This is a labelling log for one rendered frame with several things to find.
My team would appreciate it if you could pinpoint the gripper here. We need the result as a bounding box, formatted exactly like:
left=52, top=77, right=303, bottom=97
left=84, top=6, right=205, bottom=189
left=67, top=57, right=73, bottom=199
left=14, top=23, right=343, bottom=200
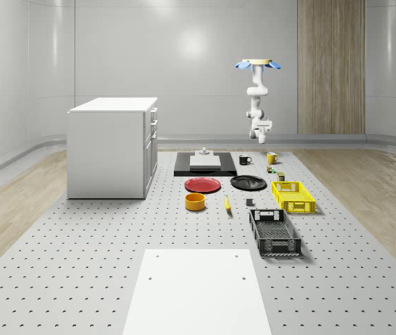
left=252, top=118, right=274, bottom=134

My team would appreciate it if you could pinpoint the black plate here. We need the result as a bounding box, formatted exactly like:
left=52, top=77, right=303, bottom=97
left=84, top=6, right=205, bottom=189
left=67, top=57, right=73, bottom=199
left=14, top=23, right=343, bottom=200
left=230, top=174, right=267, bottom=191

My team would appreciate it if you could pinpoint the red plate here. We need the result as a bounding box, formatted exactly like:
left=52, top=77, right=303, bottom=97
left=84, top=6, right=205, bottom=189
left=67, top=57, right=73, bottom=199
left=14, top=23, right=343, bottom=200
left=184, top=177, right=222, bottom=193

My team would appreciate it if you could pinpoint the yellow basket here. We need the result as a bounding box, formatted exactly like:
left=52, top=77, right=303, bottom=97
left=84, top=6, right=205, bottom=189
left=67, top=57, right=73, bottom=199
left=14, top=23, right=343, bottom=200
left=271, top=181, right=317, bottom=214

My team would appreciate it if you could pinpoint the yellow bowl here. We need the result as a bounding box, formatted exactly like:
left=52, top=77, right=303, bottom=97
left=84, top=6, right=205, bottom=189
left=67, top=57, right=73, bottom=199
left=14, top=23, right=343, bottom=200
left=184, top=193, right=206, bottom=211

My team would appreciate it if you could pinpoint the dark grey basket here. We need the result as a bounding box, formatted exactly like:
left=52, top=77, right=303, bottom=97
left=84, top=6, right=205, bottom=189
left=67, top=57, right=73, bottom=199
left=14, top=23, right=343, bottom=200
left=248, top=208, right=303, bottom=258

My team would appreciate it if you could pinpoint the white cabinet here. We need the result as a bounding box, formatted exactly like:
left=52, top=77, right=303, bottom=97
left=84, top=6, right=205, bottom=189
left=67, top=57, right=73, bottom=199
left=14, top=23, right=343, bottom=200
left=66, top=96, right=159, bottom=200

